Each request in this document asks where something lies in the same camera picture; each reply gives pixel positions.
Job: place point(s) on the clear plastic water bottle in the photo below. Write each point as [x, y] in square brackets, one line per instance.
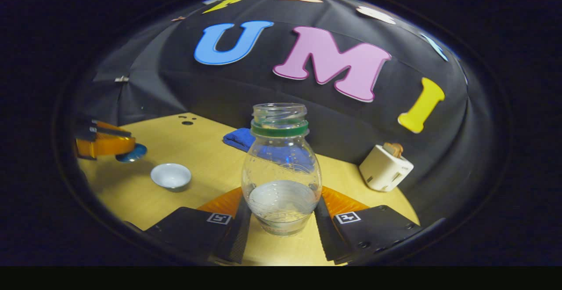
[281, 171]

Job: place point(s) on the brown bread slice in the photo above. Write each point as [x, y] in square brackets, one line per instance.
[387, 148]
[398, 149]

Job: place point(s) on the white cloth clip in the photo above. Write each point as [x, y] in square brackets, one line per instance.
[121, 78]

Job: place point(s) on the white toaster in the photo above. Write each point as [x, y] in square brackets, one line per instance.
[384, 171]

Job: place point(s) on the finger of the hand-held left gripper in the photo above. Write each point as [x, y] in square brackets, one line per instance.
[109, 128]
[107, 147]

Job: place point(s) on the red cloth clip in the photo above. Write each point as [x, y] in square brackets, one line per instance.
[178, 18]

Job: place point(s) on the blue folded towel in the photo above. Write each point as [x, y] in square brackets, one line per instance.
[239, 139]

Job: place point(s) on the white teacup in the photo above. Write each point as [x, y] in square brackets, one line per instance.
[171, 176]

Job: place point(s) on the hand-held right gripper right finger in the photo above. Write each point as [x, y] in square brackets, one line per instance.
[329, 241]

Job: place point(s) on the black backdrop cloth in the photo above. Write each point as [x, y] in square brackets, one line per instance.
[333, 123]

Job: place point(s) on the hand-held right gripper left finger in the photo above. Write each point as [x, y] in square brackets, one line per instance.
[235, 237]

